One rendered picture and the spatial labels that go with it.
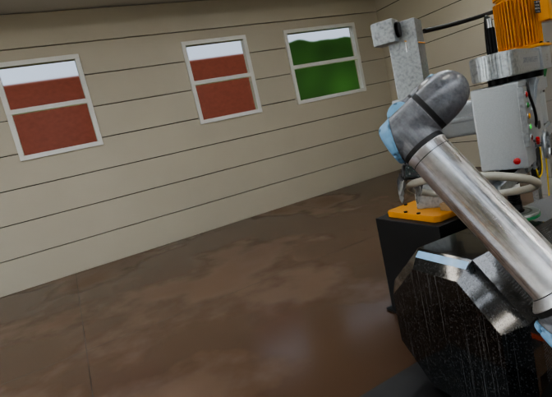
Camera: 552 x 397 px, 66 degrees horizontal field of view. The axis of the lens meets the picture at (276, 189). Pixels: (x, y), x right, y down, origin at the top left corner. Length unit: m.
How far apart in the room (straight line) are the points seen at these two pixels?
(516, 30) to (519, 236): 2.06
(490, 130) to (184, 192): 5.99
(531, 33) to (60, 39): 6.43
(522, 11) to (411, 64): 0.67
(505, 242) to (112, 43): 7.13
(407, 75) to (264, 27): 5.82
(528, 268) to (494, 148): 1.36
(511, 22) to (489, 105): 0.78
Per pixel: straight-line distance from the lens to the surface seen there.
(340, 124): 9.11
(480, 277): 2.09
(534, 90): 2.83
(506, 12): 3.04
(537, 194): 5.13
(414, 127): 1.13
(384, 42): 3.02
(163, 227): 7.60
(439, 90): 1.15
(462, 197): 1.10
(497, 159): 2.41
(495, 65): 2.34
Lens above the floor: 1.57
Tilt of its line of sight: 8 degrees down
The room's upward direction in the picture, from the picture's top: 13 degrees counter-clockwise
